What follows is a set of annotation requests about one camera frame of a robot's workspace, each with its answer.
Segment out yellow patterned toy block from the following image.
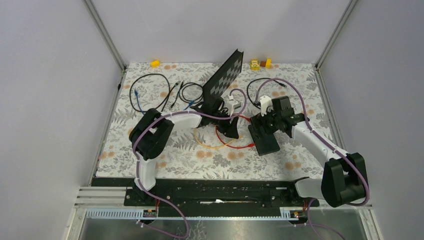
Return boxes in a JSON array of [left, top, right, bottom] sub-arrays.
[[250, 59, 261, 71]]

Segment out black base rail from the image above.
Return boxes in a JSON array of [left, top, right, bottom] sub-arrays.
[[91, 177, 311, 218]]

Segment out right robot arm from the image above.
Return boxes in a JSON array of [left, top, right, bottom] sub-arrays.
[[248, 95, 370, 208]]

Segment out yellow toy block left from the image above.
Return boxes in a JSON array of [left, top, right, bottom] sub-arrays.
[[150, 60, 161, 68]]

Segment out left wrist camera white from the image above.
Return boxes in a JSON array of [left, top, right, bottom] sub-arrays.
[[223, 95, 242, 116]]

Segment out yellow ethernet cable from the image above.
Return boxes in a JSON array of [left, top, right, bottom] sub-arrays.
[[193, 127, 243, 150]]

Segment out purple cable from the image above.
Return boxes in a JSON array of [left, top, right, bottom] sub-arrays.
[[254, 78, 371, 240], [131, 88, 248, 240]]

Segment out red ethernet cable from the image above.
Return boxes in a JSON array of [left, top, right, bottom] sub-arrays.
[[215, 114, 256, 150]]

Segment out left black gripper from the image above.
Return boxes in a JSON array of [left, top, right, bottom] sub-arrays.
[[210, 108, 239, 139]]

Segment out black round ethernet cable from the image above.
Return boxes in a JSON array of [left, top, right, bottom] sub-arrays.
[[170, 82, 204, 110]]

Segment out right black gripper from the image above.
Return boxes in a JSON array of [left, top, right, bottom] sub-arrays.
[[250, 105, 281, 140]]

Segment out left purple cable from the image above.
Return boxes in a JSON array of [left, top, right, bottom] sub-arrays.
[[131, 88, 248, 240]]

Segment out blue ethernet cable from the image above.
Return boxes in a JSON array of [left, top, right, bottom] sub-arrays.
[[133, 91, 196, 115]]

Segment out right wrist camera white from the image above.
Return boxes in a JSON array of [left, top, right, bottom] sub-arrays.
[[259, 95, 273, 117]]

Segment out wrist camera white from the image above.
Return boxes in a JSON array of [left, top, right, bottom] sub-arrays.
[[259, 95, 273, 117], [223, 95, 242, 116]]

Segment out black short ethernet cable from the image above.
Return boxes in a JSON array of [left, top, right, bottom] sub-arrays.
[[246, 77, 287, 110]]

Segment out checkerboard calibration board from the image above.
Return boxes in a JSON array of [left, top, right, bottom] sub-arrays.
[[202, 49, 244, 107]]

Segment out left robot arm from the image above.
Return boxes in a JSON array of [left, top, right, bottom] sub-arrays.
[[129, 96, 245, 206]]

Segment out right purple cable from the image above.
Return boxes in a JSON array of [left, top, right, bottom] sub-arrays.
[[254, 78, 371, 240]]

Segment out black network switch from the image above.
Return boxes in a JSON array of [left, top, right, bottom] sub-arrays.
[[248, 124, 281, 157]]

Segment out black teal-plug ethernet cable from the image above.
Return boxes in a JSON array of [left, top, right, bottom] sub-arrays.
[[129, 73, 183, 114]]

